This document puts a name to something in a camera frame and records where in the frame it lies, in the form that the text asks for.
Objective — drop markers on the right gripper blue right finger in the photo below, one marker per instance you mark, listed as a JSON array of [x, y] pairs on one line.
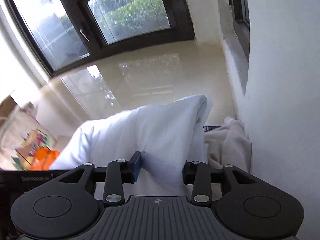
[[188, 173]]

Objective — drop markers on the orange object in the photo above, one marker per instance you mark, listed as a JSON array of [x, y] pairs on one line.
[[43, 159]]

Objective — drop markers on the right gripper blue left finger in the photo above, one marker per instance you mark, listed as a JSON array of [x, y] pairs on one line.
[[134, 166]]

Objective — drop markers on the cream towel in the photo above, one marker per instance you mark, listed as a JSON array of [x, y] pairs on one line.
[[228, 145]]

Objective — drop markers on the white garment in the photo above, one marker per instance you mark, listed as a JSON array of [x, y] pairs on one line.
[[167, 136]]

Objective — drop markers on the dark framed window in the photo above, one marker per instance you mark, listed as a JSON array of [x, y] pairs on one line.
[[66, 34]]

